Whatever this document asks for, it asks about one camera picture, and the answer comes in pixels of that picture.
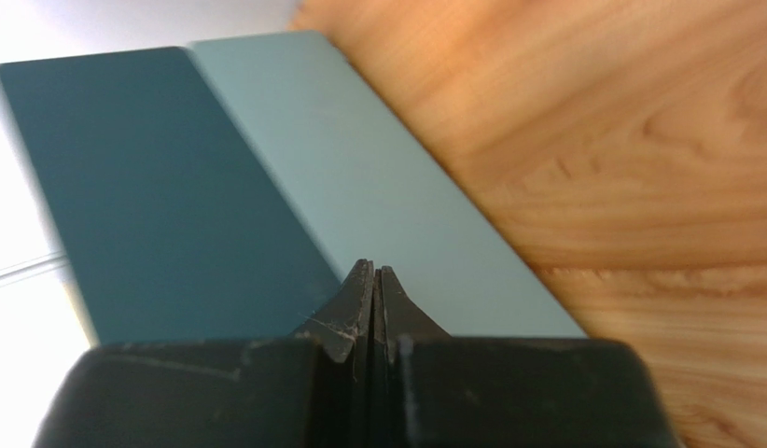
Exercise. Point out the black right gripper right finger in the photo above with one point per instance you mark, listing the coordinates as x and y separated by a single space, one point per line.
394 315

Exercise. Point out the teal drawer organizer box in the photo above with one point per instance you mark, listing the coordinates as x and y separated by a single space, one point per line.
227 189

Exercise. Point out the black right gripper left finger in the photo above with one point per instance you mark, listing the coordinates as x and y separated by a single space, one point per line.
342 329

